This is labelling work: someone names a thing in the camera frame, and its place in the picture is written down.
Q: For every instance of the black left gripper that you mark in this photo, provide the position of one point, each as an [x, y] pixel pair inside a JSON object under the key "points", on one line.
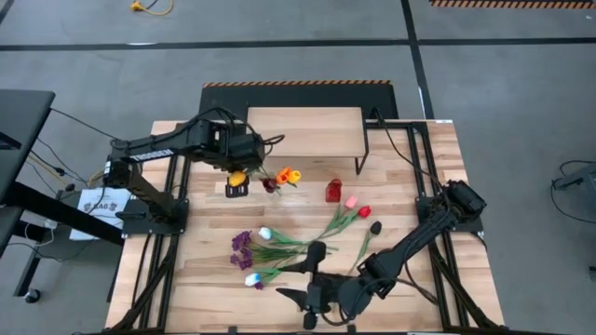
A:
{"points": [[247, 151]]}

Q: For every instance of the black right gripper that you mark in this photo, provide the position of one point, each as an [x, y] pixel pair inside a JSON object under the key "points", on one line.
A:
{"points": [[326, 293]]}

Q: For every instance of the yellow tulip with orange tip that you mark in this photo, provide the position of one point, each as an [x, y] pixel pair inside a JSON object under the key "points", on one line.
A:
{"points": [[237, 178]]}

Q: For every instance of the dark red tulip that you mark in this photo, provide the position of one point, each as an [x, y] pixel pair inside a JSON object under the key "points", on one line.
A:
{"points": [[270, 184]]}

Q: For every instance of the clear glass vase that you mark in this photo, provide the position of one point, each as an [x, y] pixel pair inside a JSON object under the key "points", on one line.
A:
{"points": [[278, 193]]}

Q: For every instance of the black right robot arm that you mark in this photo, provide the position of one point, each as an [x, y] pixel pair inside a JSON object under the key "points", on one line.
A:
{"points": [[410, 242]]}

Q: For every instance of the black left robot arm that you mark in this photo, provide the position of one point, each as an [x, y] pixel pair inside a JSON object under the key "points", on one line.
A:
{"points": [[153, 148]]}

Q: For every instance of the small purple flower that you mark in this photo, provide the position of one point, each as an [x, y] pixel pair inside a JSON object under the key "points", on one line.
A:
{"points": [[259, 285]]}

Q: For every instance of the purple flower bunch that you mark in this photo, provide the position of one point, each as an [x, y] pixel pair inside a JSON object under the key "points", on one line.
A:
{"points": [[241, 241]]}

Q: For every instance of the black tulip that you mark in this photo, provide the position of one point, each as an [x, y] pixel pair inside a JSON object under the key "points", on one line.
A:
{"points": [[375, 228]]}

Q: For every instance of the pink tulip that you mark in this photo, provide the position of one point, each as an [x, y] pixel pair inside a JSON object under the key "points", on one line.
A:
{"points": [[351, 201]]}

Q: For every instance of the red glass vase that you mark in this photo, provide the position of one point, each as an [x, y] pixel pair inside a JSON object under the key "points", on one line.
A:
{"points": [[333, 191]]}

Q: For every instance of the black hazard striped floor mat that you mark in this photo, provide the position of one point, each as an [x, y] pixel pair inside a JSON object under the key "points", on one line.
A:
{"points": [[298, 95]]}

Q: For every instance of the white printed paper sheet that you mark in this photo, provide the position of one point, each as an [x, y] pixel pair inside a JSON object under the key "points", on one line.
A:
{"points": [[100, 209]]}

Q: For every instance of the black desk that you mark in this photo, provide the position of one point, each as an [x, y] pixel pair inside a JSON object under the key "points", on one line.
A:
{"points": [[23, 121]]}

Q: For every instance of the black aluminium rig frame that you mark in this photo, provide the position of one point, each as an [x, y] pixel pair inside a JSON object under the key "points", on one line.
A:
{"points": [[400, 124]]}

